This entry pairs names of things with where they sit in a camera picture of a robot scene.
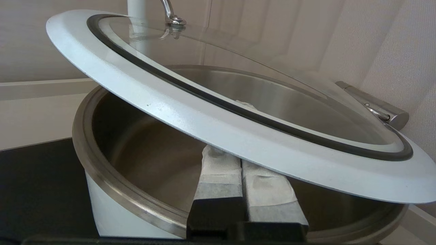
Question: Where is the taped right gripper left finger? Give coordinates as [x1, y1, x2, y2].
[187, 145, 246, 239]

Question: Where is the black glass induction cooktop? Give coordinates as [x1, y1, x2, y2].
[0, 138, 100, 240]

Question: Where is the white round pole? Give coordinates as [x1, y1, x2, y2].
[127, 0, 159, 46]

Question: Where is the metal lid hinge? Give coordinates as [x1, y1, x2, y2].
[336, 81, 409, 131]

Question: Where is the white cooking pot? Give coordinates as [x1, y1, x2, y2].
[72, 65, 409, 245]

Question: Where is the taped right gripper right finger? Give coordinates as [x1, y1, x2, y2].
[243, 159, 309, 235]

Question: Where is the glass lid with white rim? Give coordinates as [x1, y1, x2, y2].
[46, 0, 436, 205]

